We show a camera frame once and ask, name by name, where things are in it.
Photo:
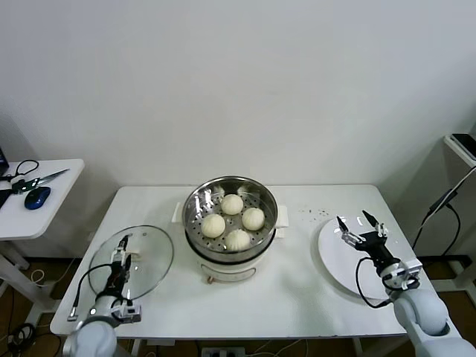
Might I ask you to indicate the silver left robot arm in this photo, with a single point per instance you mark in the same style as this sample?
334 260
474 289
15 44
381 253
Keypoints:
93 334

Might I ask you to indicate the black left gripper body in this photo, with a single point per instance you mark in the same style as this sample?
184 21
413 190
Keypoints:
117 279

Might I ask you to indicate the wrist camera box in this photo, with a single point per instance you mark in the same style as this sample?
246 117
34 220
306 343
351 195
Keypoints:
130 311
405 269

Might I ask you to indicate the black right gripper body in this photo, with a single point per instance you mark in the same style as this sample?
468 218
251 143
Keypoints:
375 245

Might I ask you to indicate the black flat device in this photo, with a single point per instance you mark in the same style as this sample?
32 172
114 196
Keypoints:
465 143

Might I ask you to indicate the white steamed baozi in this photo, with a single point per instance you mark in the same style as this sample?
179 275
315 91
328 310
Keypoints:
213 225
253 218
232 204
238 240

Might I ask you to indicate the white side table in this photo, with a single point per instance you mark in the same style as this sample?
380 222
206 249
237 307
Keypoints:
56 208

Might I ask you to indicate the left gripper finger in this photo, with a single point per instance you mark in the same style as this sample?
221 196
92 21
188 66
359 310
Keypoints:
128 266
119 254

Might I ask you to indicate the white table leg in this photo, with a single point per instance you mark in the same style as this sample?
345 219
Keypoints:
135 349
357 349

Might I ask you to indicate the blue computer mouse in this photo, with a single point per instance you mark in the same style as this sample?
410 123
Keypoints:
37 198

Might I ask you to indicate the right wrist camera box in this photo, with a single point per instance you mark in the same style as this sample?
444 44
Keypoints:
405 269

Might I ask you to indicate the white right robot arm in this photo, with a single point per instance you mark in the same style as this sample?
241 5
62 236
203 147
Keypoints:
420 312

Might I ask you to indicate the white electric cooker pot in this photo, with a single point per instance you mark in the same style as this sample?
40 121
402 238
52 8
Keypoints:
227 269

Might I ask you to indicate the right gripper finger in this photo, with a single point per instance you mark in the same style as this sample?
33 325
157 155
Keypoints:
372 218
341 223

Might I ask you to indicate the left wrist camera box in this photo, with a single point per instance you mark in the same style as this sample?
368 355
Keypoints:
130 311

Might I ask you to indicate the round white plate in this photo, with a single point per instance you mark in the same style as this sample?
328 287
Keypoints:
334 267

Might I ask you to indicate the round glass pot lid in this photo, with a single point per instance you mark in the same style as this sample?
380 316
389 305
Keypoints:
156 253

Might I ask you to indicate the perforated steel steamer basket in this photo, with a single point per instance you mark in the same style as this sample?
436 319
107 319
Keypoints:
197 212

